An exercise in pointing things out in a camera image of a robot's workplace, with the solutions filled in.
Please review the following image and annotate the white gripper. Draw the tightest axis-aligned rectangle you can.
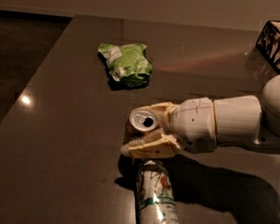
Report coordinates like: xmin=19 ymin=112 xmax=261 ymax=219
xmin=120 ymin=98 xmax=217 ymax=160

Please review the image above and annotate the green chip bag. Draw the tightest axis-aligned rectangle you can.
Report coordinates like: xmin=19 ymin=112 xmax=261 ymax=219
xmin=98 ymin=43 xmax=152 ymax=88

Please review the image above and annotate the white green 7up can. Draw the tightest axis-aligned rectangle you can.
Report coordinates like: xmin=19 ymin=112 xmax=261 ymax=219
xmin=136 ymin=160 xmax=179 ymax=224

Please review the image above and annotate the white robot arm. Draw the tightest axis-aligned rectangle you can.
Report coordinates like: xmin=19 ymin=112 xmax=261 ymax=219
xmin=120 ymin=75 xmax=280 ymax=159

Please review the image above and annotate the orange soda can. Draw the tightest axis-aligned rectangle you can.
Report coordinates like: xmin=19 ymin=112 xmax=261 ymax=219
xmin=123 ymin=108 xmax=159 ymax=143

